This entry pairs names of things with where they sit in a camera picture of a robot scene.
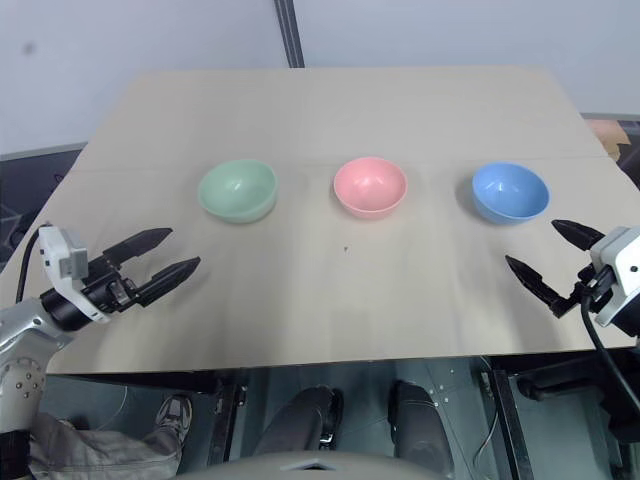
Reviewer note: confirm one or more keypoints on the brown cardboard pieces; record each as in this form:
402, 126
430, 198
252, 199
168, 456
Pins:
617, 137

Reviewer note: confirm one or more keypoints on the dark rounded robot leg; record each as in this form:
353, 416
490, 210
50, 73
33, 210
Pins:
417, 422
300, 420

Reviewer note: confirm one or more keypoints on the light green plastic bowl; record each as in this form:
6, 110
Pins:
235, 187

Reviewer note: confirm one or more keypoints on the dark rounded right robot leg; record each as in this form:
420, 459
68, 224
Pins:
417, 422

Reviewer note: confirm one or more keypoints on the grey robot torso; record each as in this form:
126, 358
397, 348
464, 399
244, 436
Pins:
320, 462

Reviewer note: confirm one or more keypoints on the blue plastic bowl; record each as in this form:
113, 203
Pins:
510, 191

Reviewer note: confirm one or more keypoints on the pink red plastic bowl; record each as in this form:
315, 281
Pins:
369, 186

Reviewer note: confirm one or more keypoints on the dark vertical wall post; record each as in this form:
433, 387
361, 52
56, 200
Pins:
290, 32

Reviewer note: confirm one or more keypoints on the grey sneaker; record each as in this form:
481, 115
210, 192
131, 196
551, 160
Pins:
175, 412

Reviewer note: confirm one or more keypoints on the dark rounded left robot leg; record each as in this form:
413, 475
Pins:
300, 420

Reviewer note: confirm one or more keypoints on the black table frame leg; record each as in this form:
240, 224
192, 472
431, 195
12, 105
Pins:
227, 415
510, 425

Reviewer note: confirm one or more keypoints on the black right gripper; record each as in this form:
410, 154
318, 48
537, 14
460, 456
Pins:
595, 286

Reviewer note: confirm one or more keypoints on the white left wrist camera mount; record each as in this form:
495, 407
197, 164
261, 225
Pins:
70, 257

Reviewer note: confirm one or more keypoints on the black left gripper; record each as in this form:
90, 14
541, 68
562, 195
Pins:
107, 291

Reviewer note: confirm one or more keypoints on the person's grey trouser leg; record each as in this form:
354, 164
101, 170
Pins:
100, 450

